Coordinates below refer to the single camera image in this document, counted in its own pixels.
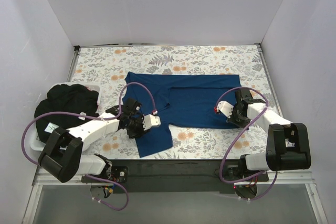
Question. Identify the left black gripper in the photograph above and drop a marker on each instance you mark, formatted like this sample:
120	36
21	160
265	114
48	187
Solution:
137	126

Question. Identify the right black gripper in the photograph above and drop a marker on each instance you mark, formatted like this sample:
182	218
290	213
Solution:
237	116

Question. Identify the blue t shirt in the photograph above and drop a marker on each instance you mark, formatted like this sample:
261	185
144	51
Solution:
181	100

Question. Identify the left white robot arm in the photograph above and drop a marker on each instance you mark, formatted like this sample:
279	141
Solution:
62	155

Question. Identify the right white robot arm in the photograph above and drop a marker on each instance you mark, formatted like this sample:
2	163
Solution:
287	144

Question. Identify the floral table cloth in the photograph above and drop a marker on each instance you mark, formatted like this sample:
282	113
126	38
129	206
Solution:
108	67

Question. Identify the black t shirt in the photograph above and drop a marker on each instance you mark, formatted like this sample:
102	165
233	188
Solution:
65	103

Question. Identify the white paper label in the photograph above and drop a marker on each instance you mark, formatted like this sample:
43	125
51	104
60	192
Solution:
51	127

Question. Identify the white plastic basket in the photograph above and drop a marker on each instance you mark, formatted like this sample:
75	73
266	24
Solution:
36	142

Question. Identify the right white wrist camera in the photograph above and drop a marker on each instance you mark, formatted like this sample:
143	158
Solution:
225	108

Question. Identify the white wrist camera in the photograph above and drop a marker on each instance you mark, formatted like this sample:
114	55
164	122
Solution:
225	108
151	121

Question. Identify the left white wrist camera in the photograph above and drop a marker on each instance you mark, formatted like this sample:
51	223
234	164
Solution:
151	121

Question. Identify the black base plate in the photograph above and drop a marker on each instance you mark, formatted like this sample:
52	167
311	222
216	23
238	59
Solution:
176	175

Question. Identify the aluminium frame rail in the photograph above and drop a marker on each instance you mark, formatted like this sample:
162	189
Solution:
293	199

